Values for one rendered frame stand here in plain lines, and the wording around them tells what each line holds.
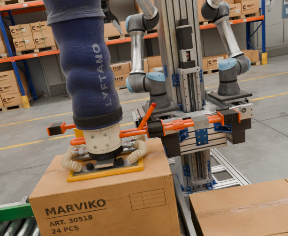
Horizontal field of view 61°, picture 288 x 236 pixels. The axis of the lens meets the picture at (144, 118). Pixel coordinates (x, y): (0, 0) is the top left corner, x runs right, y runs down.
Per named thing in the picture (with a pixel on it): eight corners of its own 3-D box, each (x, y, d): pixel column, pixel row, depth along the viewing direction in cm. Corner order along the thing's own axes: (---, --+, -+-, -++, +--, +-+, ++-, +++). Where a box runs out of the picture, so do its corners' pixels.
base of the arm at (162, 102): (147, 105, 175) (145, 92, 172) (168, 101, 176) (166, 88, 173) (150, 111, 161) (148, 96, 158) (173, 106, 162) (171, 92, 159)
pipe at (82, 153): (66, 173, 108) (63, 161, 107) (78, 149, 132) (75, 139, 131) (142, 160, 108) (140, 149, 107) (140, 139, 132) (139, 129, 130)
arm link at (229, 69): (215, 80, 171) (214, 61, 167) (226, 77, 178) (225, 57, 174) (230, 81, 162) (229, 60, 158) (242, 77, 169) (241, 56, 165)
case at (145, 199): (53, 271, 113) (27, 198, 101) (72, 213, 151) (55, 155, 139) (182, 249, 113) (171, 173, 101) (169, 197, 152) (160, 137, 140)
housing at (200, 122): (194, 130, 115) (193, 121, 113) (191, 125, 121) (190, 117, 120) (209, 128, 115) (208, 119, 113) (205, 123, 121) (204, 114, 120)
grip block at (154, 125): (147, 139, 114) (146, 127, 112) (146, 132, 123) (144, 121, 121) (165, 136, 113) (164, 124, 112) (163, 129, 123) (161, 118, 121)
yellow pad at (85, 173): (67, 182, 108) (64, 173, 106) (72, 171, 117) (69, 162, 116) (144, 170, 107) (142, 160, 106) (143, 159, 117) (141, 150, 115)
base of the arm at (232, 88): (214, 92, 179) (213, 79, 176) (233, 89, 180) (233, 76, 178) (223, 97, 165) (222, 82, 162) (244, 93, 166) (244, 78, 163)
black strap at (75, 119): (69, 130, 104) (66, 121, 103) (80, 114, 126) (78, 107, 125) (121, 121, 104) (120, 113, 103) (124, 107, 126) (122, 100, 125)
